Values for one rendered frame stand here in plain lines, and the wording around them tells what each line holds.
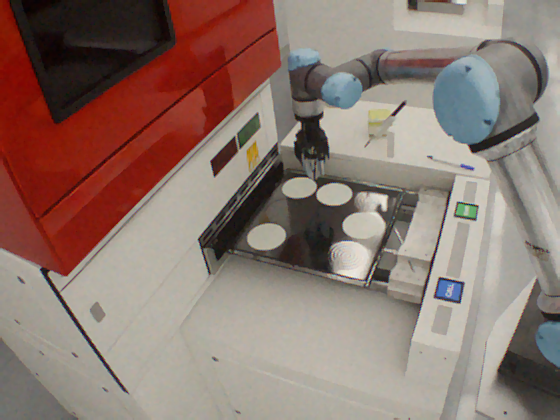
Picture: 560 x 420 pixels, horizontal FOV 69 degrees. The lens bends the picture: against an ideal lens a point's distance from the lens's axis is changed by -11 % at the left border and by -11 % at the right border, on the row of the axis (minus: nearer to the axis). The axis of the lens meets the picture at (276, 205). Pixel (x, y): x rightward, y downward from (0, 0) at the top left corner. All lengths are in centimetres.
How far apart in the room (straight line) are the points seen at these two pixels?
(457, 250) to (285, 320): 43
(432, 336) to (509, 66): 50
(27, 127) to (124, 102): 19
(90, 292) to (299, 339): 47
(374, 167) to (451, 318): 56
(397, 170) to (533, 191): 67
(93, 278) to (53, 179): 24
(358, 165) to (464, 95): 72
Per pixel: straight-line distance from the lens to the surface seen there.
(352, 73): 99
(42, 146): 67
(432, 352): 90
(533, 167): 69
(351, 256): 110
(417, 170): 129
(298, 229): 118
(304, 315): 109
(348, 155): 132
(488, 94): 64
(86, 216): 74
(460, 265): 102
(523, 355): 98
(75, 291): 84
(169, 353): 114
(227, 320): 111
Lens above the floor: 169
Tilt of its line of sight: 38 degrees down
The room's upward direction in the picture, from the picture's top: 9 degrees counter-clockwise
